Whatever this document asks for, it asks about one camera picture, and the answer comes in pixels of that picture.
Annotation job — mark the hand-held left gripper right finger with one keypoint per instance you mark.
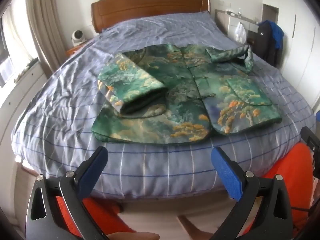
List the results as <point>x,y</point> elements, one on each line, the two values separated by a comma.
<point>226,173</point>

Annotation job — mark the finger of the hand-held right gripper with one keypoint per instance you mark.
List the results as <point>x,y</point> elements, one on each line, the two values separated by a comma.
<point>311,138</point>

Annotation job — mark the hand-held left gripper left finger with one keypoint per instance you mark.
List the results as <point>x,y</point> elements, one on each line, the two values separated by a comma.
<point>93,166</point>

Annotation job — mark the green printed satin jacket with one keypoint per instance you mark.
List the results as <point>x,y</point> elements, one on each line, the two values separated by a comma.
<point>175,105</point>

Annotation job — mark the person's left hand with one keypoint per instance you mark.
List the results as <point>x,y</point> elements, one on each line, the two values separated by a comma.
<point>135,237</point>

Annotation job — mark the orange fleece pants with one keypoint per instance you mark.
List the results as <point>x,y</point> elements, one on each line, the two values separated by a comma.
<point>297,166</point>

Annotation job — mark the bed with blue checked sheet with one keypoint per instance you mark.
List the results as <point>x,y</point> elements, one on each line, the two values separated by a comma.
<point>150,170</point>

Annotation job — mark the white wardrobe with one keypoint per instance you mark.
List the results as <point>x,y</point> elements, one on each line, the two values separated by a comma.
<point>300,55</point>

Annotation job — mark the white window seat cabinet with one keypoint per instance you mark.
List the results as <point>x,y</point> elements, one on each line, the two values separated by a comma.
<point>27,97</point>

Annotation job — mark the black and blue hanging jacket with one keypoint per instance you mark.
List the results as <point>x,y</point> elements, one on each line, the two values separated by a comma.
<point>266,40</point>

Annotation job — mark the wooden nightstand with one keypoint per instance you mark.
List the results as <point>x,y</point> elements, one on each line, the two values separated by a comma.
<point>73,51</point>

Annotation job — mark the white plastic bag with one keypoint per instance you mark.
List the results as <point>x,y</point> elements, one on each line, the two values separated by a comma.
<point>240,33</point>

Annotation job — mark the grey and white bedside cabinet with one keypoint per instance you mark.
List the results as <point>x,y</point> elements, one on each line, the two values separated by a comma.
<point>225,22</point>

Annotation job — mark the clear bottle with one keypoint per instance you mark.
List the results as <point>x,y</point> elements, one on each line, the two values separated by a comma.
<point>239,12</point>

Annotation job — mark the window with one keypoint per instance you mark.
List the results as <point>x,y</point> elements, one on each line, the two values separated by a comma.
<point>10,45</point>

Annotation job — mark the beige curtain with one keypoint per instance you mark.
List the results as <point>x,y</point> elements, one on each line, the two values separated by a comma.
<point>42,17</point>

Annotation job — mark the wooden headboard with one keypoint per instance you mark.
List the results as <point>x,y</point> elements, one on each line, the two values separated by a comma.
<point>150,7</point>

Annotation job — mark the white round security camera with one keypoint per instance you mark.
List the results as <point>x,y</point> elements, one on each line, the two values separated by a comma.
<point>78,37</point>

